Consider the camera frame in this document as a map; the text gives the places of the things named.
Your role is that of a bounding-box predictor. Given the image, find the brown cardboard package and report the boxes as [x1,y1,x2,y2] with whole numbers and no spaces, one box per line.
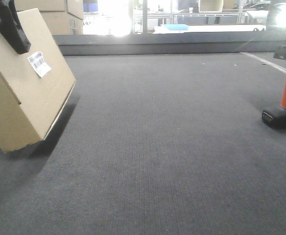
[0,9,76,152]

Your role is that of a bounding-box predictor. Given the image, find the white barcode label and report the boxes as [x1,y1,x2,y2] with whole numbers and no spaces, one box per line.
[27,51,51,78]

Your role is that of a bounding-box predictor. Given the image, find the stacked cardboard boxes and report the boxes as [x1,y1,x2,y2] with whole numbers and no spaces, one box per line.
[15,0,84,35]

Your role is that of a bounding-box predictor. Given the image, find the blue flat tray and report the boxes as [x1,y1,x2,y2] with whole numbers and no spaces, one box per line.
[162,24,189,31]

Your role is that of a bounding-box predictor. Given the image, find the grey conveyor side rail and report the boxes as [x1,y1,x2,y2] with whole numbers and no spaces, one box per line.
[53,31,286,56]

